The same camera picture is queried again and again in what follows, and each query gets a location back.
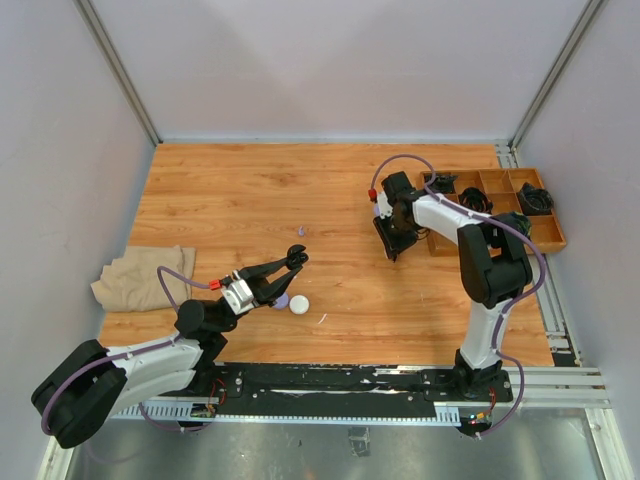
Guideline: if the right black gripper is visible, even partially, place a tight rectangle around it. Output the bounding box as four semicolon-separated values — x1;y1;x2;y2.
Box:
374;210;419;257

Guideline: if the purple charging case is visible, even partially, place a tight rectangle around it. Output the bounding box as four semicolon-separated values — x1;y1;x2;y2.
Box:
273;293;289;310

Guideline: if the white earbud charging case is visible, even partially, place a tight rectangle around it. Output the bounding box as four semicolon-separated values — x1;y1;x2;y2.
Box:
289;295;310;315

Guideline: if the black earbud charging case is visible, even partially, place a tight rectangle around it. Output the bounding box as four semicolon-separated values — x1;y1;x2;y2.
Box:
285;244;309;270

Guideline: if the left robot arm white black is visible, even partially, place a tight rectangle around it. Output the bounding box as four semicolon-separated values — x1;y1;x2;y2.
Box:
31;253;308;449

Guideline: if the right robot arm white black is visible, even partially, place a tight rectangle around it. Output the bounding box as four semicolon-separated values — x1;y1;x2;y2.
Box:
368;172;533;400

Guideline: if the rolled dark tie top left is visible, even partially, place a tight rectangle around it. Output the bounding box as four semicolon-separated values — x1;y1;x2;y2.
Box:
429;173;458;194

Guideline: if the rolled dark tie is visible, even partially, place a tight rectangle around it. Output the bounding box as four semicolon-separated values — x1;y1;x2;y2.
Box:
429;173;458;194
517;182;554;216

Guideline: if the rolled black tie centre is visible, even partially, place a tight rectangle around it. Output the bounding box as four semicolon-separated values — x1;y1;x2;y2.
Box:
458;187;493;214

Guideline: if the wooden compartment tray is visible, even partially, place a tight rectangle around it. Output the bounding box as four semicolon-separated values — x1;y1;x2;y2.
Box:
436;168;566;254

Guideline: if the rolled blue yellow tie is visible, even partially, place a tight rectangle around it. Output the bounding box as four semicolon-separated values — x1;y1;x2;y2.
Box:
510;211;532;239

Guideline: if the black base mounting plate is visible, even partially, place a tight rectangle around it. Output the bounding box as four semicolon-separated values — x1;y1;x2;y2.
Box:
161;363;514;408

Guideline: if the beige folded cloth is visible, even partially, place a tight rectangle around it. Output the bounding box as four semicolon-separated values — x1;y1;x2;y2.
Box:
91;245;196;312

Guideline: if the rolled dark tie right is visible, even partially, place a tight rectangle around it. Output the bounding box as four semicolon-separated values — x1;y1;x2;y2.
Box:
517;182;554;216

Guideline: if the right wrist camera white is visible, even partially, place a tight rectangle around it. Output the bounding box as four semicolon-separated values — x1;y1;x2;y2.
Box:
374;191;393;219

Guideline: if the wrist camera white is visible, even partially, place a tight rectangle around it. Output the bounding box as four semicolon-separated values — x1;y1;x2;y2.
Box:
221;279;254;315
374;191;393;219

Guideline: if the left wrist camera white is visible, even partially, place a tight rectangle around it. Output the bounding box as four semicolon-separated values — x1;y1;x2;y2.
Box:
221;279;254;315

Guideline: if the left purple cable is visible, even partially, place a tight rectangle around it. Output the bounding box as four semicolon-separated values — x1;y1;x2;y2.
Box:
40;265;224;436

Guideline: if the white slotted cable duct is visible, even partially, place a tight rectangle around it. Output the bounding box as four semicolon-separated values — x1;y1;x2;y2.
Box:
114;398;462;427

